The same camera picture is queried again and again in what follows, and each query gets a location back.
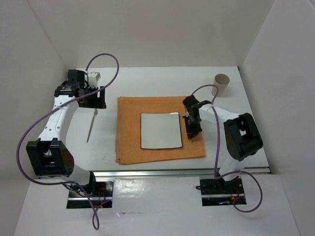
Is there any silver spoon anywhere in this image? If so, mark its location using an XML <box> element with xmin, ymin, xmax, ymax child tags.
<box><xmin>86</xmin><ymin>109</ymin><xmax>98</xmax><ymax>143</ymax></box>

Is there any white square plate black rim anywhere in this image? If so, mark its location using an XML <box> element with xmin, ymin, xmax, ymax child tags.
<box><xmin>140</xmin><ymin>112</ymin><xmax>183</xmax><ymax>149</ymax></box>

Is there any orange cloth placemat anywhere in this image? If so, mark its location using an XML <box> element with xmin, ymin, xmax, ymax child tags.
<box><xmin>115</xmin><ymin>96</ymin><xmax>206</xmax><ymax>165</ymax></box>

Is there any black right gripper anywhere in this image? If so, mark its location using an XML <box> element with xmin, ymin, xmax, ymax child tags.
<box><xmin>184</xmin><ymin>115</ymin><xmax>202</xmax><ymax>138</ymax></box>

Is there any beige paper cup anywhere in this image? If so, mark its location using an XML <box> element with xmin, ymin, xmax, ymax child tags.
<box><xmin>212</xmin><ymin>74</ymin><xmax>230</xmax><ymax>97</ymax></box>

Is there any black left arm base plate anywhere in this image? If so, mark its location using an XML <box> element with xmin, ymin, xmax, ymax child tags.
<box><xmin>66</xmin><ymin>180</ymin><xmax>114</xmax><ymax>209</ymax></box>

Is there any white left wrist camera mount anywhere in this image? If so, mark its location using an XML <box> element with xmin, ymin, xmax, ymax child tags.
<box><xmin>86</xmin><ymin>72</ymin><xmax>101</xmax><ymax>88</ymax></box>

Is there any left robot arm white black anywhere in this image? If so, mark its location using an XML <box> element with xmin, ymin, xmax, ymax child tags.
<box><xmin>26</xmin><ymin>70</ymin><xmax>106</xmax><ymax>196</ymax></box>

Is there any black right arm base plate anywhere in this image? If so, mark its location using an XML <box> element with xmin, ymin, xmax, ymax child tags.
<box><xmin>196</xmin><ymin>178</ymin><xmax>247</xmax><ymax>207</ymax></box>

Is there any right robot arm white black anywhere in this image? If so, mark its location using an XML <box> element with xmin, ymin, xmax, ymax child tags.
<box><xmin>183</xmin><ymin>95</ymin><xmax>263</xmax><ymax>193</ymax></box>

